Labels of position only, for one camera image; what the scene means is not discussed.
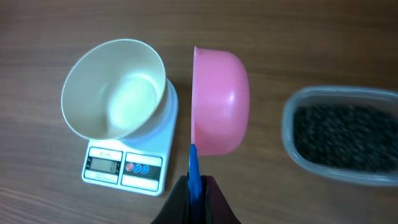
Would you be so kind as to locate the black beans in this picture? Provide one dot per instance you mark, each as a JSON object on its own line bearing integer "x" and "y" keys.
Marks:
{"x": 360, "y": 138}

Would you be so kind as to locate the white bowl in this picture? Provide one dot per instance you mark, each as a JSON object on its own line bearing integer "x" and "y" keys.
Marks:
{"x": 113, "y": 89}

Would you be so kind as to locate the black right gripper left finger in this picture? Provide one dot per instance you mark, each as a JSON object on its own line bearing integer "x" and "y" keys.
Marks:
{"x": 176, "y": 208}

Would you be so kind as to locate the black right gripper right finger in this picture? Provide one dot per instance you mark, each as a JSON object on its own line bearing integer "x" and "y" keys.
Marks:
{"x": 216, "y": 208}

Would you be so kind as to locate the clear plastic container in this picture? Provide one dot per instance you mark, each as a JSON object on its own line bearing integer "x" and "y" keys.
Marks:
{"x": 385, "y": 100}

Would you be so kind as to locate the white digital kitchen scale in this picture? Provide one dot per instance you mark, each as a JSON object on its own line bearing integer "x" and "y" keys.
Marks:
{"x": 139, "y": 162}

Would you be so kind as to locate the pink scoop with blue handle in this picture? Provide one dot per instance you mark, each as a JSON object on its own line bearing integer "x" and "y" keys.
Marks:
{"x": 220, "y": 113}

